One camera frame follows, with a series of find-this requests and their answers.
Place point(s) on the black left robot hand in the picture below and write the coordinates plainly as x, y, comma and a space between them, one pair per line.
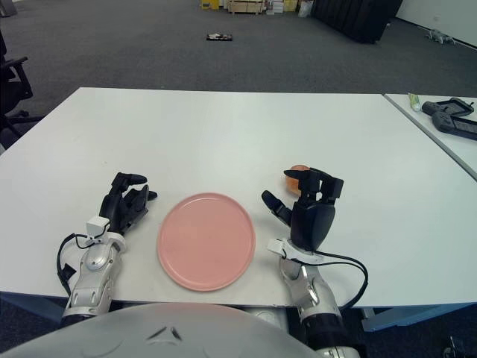
115, 209

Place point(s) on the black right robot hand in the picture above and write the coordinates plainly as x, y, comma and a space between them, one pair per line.
313, 223

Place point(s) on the red yellow apple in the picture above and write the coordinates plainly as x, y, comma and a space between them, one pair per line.
292, 185

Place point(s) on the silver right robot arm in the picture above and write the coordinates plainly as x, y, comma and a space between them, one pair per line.
320, 298

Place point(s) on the pink round plate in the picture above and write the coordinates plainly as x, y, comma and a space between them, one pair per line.
206, 242

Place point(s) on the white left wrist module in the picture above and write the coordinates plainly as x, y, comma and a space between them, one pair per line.
96, 226

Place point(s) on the grey robot torso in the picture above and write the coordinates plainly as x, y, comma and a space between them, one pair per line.
149, 332

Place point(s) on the black office chair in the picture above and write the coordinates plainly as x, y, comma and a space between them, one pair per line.
11, 89

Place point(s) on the green white tube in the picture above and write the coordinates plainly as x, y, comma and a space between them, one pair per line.
414, 101

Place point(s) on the black handheld controller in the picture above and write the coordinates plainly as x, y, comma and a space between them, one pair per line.
432, 107

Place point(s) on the black controller with screen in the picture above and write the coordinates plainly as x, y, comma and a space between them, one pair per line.
447, 125

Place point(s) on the black floor equipment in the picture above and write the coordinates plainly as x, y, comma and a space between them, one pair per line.
452, 348

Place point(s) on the black flat tray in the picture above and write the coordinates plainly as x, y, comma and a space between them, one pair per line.
219, 37

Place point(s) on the black curtain partition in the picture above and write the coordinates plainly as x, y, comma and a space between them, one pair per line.
354, 18

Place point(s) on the white plastic bag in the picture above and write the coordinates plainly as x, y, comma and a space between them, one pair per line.
305, 9

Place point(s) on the stack of cardboard boxes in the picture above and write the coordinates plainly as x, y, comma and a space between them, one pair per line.
281, 6

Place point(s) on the yellow box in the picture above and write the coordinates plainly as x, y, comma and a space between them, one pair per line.
210, 4

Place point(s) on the small grey robot dog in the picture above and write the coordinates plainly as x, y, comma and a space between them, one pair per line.
439, 36

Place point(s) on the wooden crate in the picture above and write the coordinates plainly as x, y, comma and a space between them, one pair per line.
244, 6

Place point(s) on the grey bin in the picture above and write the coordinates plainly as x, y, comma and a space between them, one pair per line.
6, 7

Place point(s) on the blue table frame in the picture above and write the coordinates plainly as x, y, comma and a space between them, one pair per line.
410, 312

